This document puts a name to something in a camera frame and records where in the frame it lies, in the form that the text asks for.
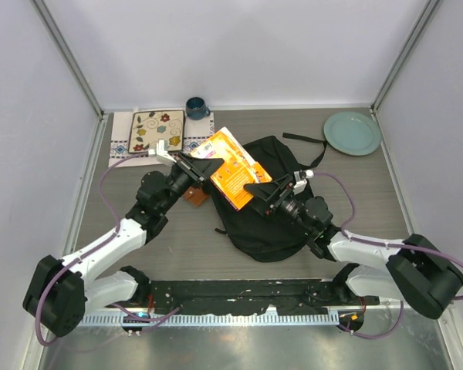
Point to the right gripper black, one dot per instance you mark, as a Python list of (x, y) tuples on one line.
[(265, 190)]

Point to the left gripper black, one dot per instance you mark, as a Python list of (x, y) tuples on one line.
[(197, 169)]

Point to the orange paperback book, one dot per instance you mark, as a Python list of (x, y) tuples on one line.
[(238, 169)]

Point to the black student backpack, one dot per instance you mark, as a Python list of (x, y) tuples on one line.
[(264, 238)]

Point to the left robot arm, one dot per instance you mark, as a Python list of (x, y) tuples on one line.
[(63, 290)]

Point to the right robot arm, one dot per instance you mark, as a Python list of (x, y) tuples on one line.
[(411, 270)]

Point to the brown leather wallet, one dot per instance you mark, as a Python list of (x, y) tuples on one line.
[(195, 196)]

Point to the white embroidered cloth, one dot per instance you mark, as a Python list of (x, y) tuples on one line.
[(195, 133)]

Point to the dark blue mug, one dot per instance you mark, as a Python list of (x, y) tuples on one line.
[(196, 108)]

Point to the floral square trivet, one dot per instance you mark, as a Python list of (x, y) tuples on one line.
[(148, 127)]

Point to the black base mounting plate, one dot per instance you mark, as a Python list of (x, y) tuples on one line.
[(248, 297)]

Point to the light teal plate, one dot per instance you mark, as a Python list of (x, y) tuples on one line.
[(352, 133)]

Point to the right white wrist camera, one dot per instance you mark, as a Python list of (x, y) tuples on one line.
[(301, 179)]

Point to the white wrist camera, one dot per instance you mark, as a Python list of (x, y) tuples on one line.
[(301, 179), (161, 154)]

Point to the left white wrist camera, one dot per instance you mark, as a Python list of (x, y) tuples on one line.
[(161, 154)]

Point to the white slotted cable duct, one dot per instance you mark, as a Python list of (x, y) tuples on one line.
[(113, 318)]

